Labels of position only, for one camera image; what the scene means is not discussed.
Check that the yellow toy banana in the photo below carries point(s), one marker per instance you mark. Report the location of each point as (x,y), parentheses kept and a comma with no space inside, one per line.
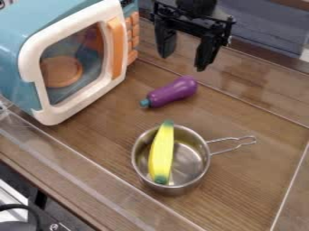
(162,153)

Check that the blue toy microwave oven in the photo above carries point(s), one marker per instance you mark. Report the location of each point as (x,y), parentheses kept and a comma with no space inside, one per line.
(64,53)

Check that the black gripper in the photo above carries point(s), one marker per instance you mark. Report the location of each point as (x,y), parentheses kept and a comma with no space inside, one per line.
(198,18)

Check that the clear acrylic front barrier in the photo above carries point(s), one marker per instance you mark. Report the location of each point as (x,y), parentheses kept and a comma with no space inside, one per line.
(94,193)

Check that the silver pot with wire handle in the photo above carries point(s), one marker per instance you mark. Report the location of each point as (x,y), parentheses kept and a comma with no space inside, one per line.
(193,153)

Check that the purple toy eggplant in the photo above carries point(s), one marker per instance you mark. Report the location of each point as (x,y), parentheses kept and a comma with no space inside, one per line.
(181,88)

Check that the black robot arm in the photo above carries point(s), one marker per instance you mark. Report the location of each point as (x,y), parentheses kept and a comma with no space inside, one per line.
(198,18)

